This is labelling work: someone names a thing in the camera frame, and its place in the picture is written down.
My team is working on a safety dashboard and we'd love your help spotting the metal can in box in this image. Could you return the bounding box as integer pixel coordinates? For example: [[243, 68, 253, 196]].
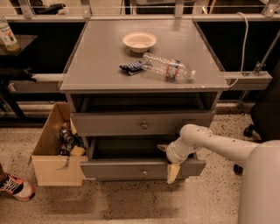
[[60, 129, 74, 144]]

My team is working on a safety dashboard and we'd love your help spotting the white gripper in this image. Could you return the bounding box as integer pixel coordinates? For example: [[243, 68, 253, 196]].
[[157, 137, 196, 184]]

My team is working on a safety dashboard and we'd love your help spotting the dark blue snack packet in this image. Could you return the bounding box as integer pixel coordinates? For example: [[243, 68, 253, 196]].
[[119, 60, 143, 75]]

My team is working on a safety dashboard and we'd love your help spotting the black side table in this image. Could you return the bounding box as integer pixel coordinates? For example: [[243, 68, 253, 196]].
[[0, 34, 39, 121]]

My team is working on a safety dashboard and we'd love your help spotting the yellow sponge in box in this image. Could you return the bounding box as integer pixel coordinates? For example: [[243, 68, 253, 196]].
[[70, 145, 86, 157]]

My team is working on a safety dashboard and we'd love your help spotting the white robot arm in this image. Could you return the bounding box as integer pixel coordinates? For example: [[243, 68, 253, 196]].
[[157, 124, 258, 184]]

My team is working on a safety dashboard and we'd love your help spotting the grey drawer cabinet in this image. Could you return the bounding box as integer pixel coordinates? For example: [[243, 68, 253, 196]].
[[59, 19, 229, 182]]

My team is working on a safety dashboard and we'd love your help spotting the green labelled bottle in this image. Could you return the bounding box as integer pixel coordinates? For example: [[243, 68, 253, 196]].
[[0, 15, 21, 52]]

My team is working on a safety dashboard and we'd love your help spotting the beige paper bowl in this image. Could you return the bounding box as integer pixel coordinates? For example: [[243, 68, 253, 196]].
[[122, 31, 157, 53]]

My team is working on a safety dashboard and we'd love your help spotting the grey top drawer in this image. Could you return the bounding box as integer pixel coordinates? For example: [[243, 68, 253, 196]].
[[71, 110, 214, 137]]

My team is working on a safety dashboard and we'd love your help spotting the black office chair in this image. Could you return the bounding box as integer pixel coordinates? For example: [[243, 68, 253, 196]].
[[233, 59, 280, 175]]

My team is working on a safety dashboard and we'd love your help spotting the cardboard box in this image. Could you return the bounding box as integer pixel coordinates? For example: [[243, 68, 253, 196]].
[[31, 102, 88, 186]]

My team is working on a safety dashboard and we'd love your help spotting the orange white sneaker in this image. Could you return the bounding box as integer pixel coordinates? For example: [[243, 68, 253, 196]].
[[0, 174, 35, 201]]

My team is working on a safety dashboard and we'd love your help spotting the white cable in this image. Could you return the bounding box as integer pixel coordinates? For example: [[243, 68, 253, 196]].
[[227, 11, 249, 88]]

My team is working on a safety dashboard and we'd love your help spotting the clear plastic water bottle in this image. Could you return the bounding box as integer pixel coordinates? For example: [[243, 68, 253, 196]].
[[141, 52, 195, 81]]

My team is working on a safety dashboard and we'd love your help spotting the grey drawer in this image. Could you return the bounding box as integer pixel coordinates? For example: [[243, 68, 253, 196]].
[[71, 110, 214, 137], [80, 136, 207, 181]]

